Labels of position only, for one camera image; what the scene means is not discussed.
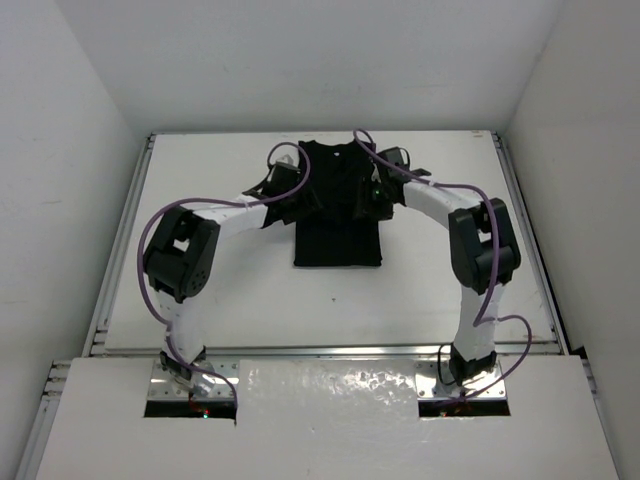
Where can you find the right aluminium frame rail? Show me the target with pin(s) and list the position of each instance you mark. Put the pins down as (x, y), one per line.
(549, 302)

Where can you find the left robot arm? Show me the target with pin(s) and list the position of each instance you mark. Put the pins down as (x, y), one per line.
(176, 254)

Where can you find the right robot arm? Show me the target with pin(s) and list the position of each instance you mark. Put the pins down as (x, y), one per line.
(484, 251)

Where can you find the aluminium frame rail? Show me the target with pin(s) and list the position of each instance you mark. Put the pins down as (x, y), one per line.
(95, 338)
(549, 302)

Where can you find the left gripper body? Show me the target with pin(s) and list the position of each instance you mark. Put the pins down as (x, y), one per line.
(304, 204)

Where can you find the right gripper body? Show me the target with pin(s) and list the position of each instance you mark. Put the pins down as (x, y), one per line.
(382, 205)

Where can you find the white front cover panel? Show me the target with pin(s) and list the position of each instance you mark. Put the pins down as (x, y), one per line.
(100, 432)

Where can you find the black t-shirt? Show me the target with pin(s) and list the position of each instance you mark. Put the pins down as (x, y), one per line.
(333, 237)

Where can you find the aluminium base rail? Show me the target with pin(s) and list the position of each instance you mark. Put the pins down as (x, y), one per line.
(215, 387)

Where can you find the left aluminium frame rail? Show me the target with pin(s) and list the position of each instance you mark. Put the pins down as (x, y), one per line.
(95, 338)

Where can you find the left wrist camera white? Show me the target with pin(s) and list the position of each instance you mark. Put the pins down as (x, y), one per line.
(286, 160)

